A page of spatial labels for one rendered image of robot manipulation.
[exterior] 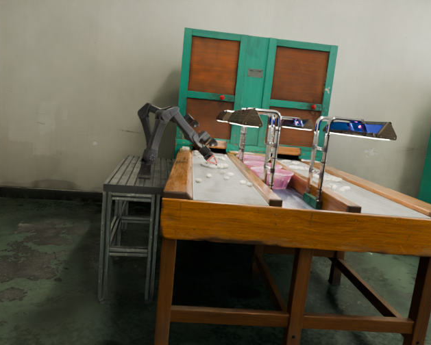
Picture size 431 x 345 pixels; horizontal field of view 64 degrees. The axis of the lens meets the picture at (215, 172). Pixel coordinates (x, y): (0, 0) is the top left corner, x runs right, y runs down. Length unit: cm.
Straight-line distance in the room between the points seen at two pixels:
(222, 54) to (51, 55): 183
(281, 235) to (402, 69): 374
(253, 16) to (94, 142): 222
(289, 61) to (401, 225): 205
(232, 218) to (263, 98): 197
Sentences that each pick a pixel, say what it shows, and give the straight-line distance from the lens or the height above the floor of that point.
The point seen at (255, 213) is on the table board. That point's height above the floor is 71.
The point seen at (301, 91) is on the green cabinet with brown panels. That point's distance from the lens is 329.
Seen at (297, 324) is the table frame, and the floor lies 22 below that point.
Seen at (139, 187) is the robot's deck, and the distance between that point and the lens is 186.
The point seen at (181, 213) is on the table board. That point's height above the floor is 69.
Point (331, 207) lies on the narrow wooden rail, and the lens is 165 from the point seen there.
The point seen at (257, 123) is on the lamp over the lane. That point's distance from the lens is 140.
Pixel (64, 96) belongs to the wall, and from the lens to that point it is 405.
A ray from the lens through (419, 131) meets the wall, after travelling 507.
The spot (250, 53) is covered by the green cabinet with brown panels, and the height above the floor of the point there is 164.
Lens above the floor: 106
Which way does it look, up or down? 9 degrees down
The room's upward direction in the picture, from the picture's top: 6 degrees clockwise
